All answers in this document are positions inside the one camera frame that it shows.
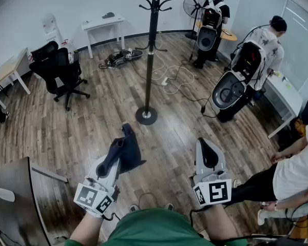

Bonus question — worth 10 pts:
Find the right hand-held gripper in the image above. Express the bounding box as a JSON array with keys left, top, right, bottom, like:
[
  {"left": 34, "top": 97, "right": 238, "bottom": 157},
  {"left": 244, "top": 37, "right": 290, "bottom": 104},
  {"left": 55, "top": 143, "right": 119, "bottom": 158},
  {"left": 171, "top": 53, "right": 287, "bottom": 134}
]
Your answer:
[{"left": 192, "top": 137, "right": 233, "bottom": 207}]

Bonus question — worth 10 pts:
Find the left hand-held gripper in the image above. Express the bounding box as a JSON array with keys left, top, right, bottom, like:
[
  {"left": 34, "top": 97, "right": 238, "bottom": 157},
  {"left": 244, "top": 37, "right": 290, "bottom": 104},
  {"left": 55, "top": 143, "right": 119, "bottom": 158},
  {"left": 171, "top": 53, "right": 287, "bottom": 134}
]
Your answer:
[{"left": 73, "top": 126, "right": 127, "bottom": 218}]

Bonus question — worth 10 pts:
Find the dark navy cloth garment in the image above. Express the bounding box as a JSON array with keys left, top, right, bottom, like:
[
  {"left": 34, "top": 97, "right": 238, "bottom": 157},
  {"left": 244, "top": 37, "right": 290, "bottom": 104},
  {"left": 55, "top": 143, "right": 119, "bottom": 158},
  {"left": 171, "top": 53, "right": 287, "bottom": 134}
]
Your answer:
[{"left": 96, "top": 123, "right": 147, "bottom": 179}]

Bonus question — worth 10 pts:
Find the black coat rack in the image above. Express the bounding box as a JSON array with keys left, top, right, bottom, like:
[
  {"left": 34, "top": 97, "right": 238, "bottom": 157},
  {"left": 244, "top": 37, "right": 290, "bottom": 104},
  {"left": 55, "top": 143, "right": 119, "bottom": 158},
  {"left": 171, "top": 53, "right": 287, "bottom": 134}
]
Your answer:
[{"left": 128, "top": 0, "right": 188, "bottom": 126}]

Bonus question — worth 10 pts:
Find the person's left forearm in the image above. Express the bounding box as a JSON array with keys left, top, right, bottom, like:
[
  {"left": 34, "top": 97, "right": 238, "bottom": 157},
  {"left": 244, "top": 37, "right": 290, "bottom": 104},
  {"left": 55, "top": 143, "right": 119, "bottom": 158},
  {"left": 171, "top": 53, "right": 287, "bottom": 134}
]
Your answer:
[{"left": 70, "top": 211, "right": 105, "bottom": 246}]

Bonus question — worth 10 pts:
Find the person's right forearm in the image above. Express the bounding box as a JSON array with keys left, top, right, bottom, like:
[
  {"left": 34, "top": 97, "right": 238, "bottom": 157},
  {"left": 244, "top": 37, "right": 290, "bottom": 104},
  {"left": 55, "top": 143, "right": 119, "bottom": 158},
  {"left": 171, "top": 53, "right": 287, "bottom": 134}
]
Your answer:
[{"left": 202, "top": 203, "right": 238, "bottom": 240}]

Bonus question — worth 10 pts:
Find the pile of black gear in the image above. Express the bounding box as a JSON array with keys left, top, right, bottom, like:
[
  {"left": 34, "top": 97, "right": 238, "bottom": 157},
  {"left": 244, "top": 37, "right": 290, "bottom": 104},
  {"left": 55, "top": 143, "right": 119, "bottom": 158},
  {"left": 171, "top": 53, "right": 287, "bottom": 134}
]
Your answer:
[{"left": 98, "top": 49, "right": 144, "bottom": 70}]

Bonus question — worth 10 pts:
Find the grey board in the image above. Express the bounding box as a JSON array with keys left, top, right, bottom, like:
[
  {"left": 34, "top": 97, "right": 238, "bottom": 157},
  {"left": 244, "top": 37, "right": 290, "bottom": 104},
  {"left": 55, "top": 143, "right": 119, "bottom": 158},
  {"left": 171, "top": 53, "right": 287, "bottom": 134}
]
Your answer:
[{"left": 30, "top": 161, "right": 68, "bottom": 183}]

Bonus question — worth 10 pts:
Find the black office chair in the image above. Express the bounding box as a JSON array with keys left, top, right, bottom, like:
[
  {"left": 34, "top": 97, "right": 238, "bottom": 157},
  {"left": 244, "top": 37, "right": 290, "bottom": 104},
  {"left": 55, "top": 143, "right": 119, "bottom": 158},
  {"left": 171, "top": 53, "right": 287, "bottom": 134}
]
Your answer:
[{"left": 28, "top": 40, "right": 91, "bottom": 112}]

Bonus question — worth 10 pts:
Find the person's green shirt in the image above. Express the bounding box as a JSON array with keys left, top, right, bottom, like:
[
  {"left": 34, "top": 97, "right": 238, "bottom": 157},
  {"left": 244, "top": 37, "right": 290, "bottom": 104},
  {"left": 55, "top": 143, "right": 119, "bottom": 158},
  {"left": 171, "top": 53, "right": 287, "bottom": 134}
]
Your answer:
[{"left": 64, "top": 208, "right": 247, "bottom": 246}]

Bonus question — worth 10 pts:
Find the long white desk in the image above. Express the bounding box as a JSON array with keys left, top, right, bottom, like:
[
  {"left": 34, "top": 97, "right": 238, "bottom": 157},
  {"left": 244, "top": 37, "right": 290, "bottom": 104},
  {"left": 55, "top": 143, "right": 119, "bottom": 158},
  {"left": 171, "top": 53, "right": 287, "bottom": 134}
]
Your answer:
[{"left": 261, "top": 70, "right": 304, "bottom": 139}]

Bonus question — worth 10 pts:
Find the white table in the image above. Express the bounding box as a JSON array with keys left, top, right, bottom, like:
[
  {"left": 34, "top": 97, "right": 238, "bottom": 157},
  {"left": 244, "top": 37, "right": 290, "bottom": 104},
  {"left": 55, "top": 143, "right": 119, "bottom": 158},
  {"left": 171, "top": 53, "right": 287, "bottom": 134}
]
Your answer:
[{"left": 81, "top": 15, "right": 126, "bottom": 59}]

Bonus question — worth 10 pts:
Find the white water dispenser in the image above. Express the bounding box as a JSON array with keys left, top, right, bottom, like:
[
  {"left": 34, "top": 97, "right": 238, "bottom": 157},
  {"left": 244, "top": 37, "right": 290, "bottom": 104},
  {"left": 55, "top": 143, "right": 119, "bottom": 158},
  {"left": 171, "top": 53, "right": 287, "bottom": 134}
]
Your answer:
[{"left": 42, "top": 13, "right": 64, "bottom": 46}]

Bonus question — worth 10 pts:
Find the dark table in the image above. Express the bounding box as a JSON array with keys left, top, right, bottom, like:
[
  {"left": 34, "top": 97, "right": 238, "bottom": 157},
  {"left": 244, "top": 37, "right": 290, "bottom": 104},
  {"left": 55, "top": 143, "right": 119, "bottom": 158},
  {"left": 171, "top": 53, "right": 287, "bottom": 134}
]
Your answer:
[{"left": 0, "top": 156, "right": 52, "bottom": 246}]

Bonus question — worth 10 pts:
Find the light wooden desk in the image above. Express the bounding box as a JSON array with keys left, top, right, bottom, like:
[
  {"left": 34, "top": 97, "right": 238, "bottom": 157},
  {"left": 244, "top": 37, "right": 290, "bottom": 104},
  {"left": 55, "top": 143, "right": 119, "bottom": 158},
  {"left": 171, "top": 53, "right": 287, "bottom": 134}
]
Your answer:
[{"left": 0, "top": 47, "right": 31, "bottom": 110}]

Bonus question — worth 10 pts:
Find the round yellow table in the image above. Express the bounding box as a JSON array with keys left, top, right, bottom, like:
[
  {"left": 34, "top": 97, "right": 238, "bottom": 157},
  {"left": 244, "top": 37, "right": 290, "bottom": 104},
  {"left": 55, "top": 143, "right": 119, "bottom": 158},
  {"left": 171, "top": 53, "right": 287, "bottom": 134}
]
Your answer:
[{"left": 195, "top": 20, "right": 238, "bottom": 42}]

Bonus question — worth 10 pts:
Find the white oval object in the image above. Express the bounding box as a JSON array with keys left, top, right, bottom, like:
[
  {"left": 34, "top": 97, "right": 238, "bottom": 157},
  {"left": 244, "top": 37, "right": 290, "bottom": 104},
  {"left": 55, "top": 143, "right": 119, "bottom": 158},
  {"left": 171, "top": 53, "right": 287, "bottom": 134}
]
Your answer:
[{"left": 0, "top": 187, "right": 15, "bottom": 202}]

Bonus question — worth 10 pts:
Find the black standing fan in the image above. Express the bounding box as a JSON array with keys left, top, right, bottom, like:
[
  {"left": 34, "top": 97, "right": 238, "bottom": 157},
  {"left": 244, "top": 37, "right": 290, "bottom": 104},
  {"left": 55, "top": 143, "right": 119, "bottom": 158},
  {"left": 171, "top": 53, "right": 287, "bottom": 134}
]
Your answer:
[{"left": 183, "top": 0, "right": 210, "bottom": 40}]

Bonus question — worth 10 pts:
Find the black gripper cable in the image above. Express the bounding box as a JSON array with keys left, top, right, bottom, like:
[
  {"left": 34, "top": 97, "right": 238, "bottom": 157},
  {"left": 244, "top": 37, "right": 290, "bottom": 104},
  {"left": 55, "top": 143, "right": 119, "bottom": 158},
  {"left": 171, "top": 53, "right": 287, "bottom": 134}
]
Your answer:
[
  {"left": 189, "top": 206, "right": 214, "bottom": 237},
  {"left": 102, "top": 213, "right": 121, "bottom": 222}
]

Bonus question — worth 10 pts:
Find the white cable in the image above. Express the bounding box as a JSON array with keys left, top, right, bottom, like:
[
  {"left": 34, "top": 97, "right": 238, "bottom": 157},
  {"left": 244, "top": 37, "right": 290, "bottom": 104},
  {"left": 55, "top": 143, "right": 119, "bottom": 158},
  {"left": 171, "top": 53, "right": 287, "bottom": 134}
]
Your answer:
[{"left": 151, "top": 31, "right": 196, "bottom": 95}]

